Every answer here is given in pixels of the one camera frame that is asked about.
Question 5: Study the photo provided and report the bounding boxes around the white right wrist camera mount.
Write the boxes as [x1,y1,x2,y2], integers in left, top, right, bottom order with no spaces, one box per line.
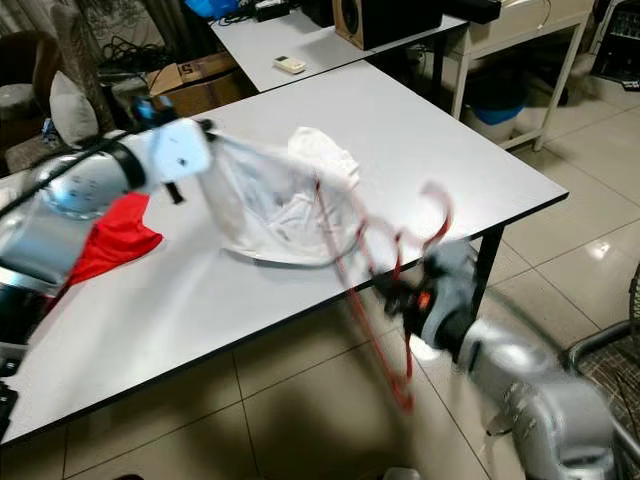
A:
[422,238,481,336]

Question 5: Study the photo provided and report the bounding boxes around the black metal mesh chair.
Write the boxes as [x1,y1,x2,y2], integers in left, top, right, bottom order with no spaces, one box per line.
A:
[560,320,640,480]

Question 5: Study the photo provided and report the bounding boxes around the white table black legs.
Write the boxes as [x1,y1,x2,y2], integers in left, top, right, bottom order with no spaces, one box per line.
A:
[0,60,569,446]

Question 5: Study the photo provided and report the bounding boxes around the white printed t-shirt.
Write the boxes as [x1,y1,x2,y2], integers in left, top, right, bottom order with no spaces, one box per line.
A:
[205,125,366,269]

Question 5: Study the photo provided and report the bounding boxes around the red plastic hanger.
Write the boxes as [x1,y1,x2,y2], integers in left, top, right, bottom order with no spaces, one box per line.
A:
[310,178,456,413]

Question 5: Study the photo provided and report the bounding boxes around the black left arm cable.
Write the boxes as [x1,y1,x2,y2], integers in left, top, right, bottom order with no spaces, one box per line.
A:
[0,123,211,216]

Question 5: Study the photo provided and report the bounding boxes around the small white table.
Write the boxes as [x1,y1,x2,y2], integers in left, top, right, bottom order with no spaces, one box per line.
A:
[210,8,469,101]

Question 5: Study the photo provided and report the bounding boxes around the blue black bin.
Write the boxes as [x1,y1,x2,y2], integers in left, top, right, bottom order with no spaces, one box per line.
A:
[465,70,531,127]

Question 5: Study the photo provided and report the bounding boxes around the white desk metal legs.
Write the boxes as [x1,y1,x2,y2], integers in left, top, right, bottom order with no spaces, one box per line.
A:
[448,0,596,153]

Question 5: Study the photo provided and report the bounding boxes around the red knit garment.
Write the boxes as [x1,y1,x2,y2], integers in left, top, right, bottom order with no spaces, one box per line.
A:
[60,190,164,291]

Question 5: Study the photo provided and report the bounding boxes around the blue plastic object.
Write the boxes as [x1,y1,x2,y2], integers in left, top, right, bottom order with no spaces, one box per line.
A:
[185,0,241,19]

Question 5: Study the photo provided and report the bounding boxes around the light grey cushion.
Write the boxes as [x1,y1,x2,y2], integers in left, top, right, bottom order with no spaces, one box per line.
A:
[50,70,101,149]

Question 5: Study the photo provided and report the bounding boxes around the black rectangular device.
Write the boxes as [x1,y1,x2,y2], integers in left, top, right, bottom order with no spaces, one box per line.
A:
[440,0,503,25]

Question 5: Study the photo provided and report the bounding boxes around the white remote control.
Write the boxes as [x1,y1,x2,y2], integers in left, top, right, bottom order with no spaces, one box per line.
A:
[272,55,308,75]

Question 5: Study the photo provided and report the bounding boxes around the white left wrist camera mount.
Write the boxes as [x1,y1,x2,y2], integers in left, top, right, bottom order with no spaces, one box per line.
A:
[135,95,213,186]

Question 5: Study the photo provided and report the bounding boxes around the wooden black speaker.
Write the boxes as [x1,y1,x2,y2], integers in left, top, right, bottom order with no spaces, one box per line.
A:
[332,0,443,51]

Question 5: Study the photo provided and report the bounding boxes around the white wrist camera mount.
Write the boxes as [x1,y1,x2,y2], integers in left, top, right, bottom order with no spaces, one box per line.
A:
[135,95,213,186]
[422,238,481,336]

